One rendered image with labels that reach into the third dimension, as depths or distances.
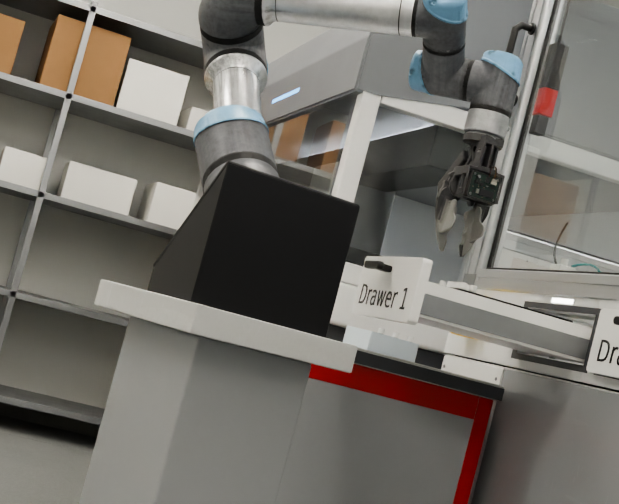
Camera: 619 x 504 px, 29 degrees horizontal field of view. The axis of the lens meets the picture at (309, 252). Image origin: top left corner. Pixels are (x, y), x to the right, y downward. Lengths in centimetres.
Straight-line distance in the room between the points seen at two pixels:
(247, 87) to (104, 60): 369
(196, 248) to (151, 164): 459
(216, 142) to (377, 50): 121
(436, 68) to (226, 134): 49
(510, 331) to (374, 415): 33
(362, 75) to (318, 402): 103
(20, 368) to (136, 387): 448
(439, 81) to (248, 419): 78
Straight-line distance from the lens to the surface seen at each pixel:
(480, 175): 212
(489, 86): 217
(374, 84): 298
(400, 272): 207
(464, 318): 204
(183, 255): 172
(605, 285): 215
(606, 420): 204
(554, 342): 211
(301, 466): 222
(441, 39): 213
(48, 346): 622
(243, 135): 184
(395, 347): 240
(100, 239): 622
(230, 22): 219
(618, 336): 203
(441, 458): 231
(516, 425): 230
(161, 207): 585
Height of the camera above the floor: 75
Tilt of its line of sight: 4 degrees up
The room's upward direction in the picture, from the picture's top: 15 degrees clockwise
